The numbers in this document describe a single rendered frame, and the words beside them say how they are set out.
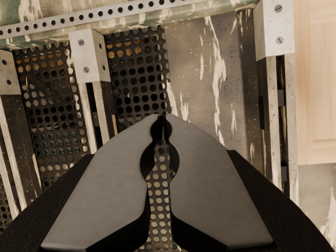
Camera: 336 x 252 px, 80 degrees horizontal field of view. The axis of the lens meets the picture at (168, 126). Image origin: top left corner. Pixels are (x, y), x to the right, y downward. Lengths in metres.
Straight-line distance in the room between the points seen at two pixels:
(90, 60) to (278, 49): 0.44
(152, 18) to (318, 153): 0.54
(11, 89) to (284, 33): 0.72
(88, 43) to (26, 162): 0.40
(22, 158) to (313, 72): 0.82
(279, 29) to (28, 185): 0.78
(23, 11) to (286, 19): 0.64
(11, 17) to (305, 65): 0.75
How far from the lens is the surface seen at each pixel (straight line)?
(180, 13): 0.55
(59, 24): 0.63
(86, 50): 0.57
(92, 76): 0.55
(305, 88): 0.61
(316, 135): 0.64
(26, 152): 0.75
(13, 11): 0.72
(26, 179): 0.75
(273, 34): 0.53
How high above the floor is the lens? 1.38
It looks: 30 degrees down
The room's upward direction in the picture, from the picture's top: 179 degrees clockwise
